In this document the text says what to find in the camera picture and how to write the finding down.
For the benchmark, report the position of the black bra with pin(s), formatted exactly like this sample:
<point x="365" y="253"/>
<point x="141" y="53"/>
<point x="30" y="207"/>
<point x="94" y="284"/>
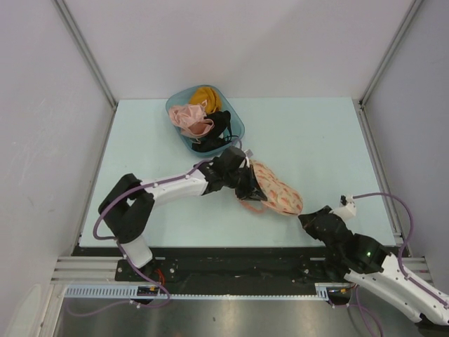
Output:
<point x="219" y="136"/>

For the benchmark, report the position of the mustard yellow garment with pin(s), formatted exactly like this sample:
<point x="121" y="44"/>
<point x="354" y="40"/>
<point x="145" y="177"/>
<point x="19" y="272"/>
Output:
<point x="208" y="98"/>

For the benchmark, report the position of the teal plastic basin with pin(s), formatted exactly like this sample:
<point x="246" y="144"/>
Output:
<point x="238" y="128"/>

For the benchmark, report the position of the left aluminium frame post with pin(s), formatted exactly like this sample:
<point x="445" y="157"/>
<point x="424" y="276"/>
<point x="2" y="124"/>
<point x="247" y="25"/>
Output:
<point x="85" y="51"/>

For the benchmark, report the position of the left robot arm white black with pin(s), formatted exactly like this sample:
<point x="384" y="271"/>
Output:
<point x="125" y="211"/>

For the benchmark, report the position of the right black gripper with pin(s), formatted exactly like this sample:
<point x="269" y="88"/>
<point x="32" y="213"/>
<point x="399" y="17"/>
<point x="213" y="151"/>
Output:
<point x="306" y="220"/>

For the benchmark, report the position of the right aluminium frame post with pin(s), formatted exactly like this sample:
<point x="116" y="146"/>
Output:
<point x="391" y="50"/>

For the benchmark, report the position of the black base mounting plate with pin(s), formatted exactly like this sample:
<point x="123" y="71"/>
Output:
<point x="225" y="268"/>

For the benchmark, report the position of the aluminium rail beam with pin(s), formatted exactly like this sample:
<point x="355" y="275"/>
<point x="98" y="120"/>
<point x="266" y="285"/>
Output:
<point x="99" y="270"/>

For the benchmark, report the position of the grey slotted cable duct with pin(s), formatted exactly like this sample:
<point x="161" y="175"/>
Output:
<point x="291" y="291"/>

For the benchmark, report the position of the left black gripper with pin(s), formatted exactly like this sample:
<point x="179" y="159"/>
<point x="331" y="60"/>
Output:
<point x="251" y="189"/>

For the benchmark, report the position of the aluminium frame post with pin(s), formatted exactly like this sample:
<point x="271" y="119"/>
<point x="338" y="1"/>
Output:
<point x="391" y="50"/>
<point x="85" y="51"/>

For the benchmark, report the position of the floral mesh laundry bag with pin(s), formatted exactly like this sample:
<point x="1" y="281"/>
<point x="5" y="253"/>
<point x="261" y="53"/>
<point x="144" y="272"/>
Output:
<point x="281" y="198"/>

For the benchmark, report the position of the pink bra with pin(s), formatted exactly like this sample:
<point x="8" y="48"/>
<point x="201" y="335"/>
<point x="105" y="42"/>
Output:
<point x="192" y="120"/>

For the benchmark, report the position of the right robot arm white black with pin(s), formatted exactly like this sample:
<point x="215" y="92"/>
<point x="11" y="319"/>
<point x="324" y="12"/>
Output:
<point x="362" y="260"/>

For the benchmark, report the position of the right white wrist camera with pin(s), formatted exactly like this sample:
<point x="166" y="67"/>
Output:
<point x="347" y="208"/>

